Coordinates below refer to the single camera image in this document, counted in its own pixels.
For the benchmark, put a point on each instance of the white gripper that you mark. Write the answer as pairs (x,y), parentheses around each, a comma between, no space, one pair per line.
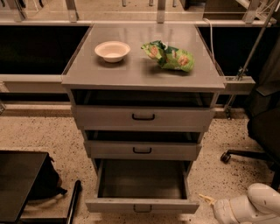
(220,212)

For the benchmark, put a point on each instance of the grey bottom drawer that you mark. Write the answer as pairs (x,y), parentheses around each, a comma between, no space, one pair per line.
(142,187)

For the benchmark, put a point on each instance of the grey drawer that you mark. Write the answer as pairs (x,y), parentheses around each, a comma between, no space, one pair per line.
(142,187)
(142,118)
(142,150)

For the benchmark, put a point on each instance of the grey middle drawer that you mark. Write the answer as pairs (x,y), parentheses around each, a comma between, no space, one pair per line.
(142,150)

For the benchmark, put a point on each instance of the grey drawer cabinet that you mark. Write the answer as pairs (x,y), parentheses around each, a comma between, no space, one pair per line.
(138,81)

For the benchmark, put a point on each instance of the grey top drawer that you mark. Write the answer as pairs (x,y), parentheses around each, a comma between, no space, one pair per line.
(142,118)

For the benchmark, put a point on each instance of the black office chair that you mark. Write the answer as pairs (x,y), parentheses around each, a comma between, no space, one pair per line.
(263,110)

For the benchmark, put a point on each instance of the green chip bag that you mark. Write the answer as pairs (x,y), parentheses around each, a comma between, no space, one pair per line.
(169,57)

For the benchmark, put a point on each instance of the dark backpack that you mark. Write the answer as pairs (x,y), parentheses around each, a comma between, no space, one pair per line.
(48,182)

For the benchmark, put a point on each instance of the white bowl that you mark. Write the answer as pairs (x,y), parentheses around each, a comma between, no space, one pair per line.
(112,51)

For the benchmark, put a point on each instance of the metal diagonal rod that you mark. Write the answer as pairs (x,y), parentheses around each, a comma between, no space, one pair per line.
(263,10)

